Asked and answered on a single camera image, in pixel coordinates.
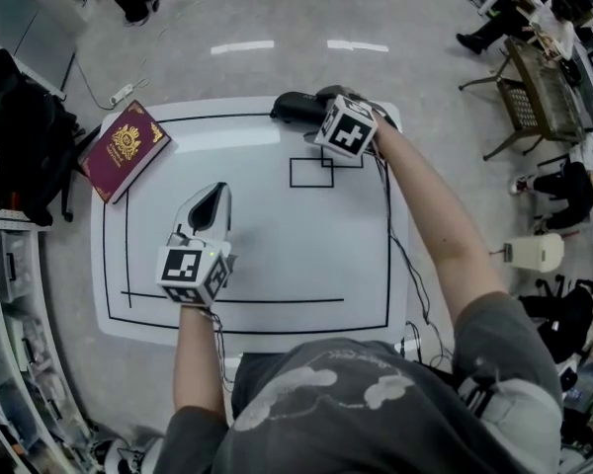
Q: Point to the person's left forearm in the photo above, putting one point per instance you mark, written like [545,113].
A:
[198,358]

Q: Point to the metal storage shelf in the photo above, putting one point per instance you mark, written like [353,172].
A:
[10,363]

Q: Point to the person's right forearm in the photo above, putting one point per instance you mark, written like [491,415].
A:
[425,215]

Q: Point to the person's grey printed shirt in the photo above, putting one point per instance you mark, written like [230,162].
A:
[375,413]

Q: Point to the white power strip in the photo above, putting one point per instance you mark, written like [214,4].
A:
[121,95]

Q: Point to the black office chair with jacket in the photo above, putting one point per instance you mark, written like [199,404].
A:
[25,136]

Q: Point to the white table with black lines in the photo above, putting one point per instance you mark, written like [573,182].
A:
[277,245]

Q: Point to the clear plastic storage bin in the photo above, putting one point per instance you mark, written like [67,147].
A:
[16,264]

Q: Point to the maroon book with gold crest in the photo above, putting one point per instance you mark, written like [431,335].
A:
[124,150]

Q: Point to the black pouch item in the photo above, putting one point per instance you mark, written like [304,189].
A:
[296,107]

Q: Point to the grey cabinet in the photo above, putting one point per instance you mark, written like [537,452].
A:
[25,32]

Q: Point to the wicker metal bench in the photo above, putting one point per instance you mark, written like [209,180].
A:
[543,99]

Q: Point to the white waste bin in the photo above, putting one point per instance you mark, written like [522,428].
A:
[536,252]

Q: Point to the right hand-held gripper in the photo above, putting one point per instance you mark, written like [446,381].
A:
[347,127]

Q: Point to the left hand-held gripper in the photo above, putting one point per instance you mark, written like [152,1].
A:
[194,270]

